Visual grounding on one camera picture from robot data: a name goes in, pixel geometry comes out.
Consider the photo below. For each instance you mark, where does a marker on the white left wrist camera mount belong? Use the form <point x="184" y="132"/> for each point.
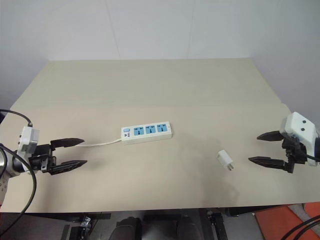
<point x="27" y="140"/>

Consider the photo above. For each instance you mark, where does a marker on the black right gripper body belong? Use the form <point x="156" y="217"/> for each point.
<point x="297" y="152"/>

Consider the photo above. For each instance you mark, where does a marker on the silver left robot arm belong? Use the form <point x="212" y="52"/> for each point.
<point x="11" y="166"/>

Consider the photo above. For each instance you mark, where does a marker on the dark rounded shape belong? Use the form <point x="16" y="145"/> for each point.
<point x="128" y="228"/>

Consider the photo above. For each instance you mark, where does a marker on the white power strip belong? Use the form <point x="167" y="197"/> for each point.
<point x="147" y="136"/>

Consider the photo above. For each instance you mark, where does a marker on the white plug adapter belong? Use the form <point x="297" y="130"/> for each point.
<point x="223" y="157"/>

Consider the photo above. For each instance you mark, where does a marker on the black table frame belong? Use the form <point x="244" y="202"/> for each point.
<point x="216" y="225"/>

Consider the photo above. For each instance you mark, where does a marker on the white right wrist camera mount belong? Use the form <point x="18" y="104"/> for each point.
<point x="300" y="127"/>

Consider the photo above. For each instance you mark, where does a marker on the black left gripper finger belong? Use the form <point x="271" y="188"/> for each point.
<point x="66" y="142"/>
<point x="67" y="166"/>

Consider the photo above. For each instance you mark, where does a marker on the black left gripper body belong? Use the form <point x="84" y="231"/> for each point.
<point x="41" y="160"/>

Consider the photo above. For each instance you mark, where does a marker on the orange floor mat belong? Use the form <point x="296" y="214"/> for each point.
<point x="275" y="222"/>

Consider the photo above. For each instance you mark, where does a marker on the silver metal clamp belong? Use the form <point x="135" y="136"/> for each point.
<point x="85" y="222"/>

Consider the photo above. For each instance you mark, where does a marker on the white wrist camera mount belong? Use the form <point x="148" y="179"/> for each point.
<point x="300" y="127"/>
<point x="27" y="140"/>

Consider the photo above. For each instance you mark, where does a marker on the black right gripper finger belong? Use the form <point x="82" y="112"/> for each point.
<point x="271" y="136"/>
<point x="268" y="162"/>

